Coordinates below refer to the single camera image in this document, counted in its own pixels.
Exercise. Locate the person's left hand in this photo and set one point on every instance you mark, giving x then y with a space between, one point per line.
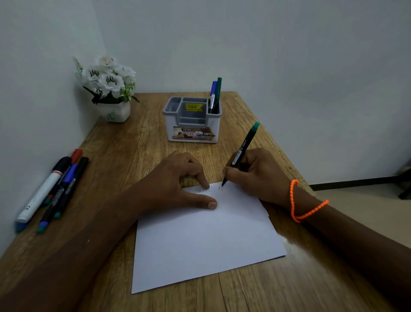
167 189

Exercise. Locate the person's right hand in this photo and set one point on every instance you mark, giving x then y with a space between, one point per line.
265 180

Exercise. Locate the person's right thumb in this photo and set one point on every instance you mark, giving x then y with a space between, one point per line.
234 177

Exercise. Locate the person's left thumb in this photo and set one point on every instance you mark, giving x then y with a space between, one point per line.
200 202

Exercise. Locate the black marker with green end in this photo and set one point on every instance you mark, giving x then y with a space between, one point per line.
246 141

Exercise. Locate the white paper sheet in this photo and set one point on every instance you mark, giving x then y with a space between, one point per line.
205 244

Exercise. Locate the person's right forearm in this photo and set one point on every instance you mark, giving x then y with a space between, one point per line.
353 244

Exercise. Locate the person's left forearm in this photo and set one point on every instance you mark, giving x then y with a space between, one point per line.
80 250

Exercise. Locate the grey plastic desk organizer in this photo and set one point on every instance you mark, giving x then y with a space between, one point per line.
192 123

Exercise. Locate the blue pen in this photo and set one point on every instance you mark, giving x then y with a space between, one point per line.
212 94

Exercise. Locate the green capped marker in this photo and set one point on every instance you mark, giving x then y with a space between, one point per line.
217 93

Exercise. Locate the red capped marker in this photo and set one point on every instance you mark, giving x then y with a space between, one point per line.
76 156

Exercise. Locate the blue capped black marker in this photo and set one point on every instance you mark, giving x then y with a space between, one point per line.
59 196

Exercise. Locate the white artificial flowers in pot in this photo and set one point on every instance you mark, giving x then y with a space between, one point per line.
109 86

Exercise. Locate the white marker with black cap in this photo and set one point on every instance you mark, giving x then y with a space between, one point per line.
40 196

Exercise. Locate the dark furniture leg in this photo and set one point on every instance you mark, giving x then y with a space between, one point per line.
405 183

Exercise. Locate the black floor rail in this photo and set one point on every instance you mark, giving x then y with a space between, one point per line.
353 183

